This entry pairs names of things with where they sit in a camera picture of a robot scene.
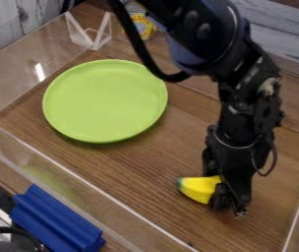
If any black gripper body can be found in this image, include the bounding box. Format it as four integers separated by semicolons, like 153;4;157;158
200;124;278;205

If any yellow toy banana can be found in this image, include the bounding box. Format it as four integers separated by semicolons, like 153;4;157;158
176;175;221;205

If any black cable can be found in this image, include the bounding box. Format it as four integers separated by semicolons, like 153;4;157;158
0;225;45;252

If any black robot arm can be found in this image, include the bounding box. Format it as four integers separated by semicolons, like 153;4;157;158
108;0;284;217

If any clear acrylic tray wall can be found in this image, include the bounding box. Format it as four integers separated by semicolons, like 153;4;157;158
0;127;197;252

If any clear acrylic triangle bracket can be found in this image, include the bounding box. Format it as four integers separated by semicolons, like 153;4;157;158
65;11;112;51

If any blue plastic block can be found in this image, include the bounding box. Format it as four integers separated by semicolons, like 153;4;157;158
10;184;106;252

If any green round plate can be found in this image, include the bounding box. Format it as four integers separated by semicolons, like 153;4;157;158
41;59;168;144

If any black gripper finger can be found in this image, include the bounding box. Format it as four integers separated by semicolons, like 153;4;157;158
209;183;247;218
201;147;219;177

